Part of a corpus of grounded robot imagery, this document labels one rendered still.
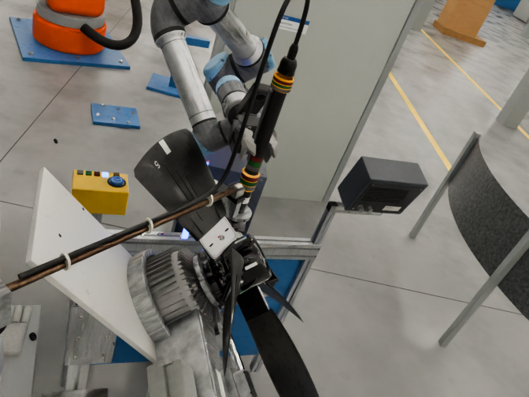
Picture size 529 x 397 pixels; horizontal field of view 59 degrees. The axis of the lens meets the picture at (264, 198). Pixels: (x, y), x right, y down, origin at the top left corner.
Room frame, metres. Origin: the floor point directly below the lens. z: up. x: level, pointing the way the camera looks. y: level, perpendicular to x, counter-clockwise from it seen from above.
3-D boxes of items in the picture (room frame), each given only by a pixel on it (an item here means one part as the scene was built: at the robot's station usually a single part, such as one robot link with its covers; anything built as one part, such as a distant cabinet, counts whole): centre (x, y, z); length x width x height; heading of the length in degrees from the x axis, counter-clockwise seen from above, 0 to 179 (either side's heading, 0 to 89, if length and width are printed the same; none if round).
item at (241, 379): (0.63, -0.10, 1.08); 0.07 x 0.04 x 0.06; 38
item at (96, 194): (1.12, 0.48, 1.02); 0.16 x 0.10 x 0.11; 118
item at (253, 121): (1.03, 0.10, 1.45); 0.12 x 0.08 x 0.09; 28
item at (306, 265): (1.50, -0.25, 0.39); 0.04 x 0.04 x 0.78; 28
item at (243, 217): (0.93, 0.05, 1.32); 0.09 x 0.07 x 0.10; 153
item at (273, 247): (1.30, 0.13, 0.82); 0.90 x 0.04 x 0.08; 118
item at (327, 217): (1.50, -0.25, 0.96); 0.03 x 0.03 x 0.20; 28
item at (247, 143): (0.93, 0.08, 1.45); 0.09 x 0.03 x 0.06; 18
